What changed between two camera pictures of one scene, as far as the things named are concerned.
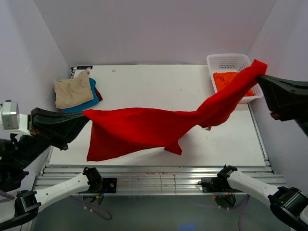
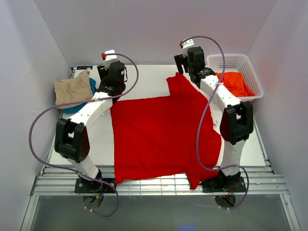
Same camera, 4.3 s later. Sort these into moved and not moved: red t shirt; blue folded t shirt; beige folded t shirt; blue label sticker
Moved: red t shirt
Not moved: blue label sticker; blue folded t shirt; beige folded t shirt
